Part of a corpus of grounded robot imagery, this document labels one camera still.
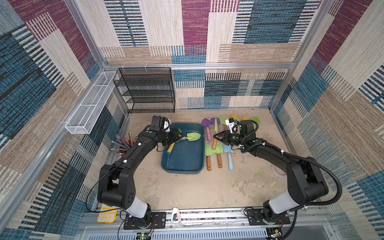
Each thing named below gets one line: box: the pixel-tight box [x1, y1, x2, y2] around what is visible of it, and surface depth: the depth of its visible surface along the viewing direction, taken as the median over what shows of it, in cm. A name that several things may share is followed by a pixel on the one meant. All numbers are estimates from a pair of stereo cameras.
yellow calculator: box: [97, 203, 119, 224], surface depth 76 cm
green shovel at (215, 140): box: [212, 117, 218, 150], surface depth 85 cm
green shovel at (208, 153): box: [204, 143, 214, 171], surface depth 94 cm
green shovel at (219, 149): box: [212, 141, 224, 168], surface depth 95 cm
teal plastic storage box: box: [161, 122, 206, 175], surface depth 99 cm
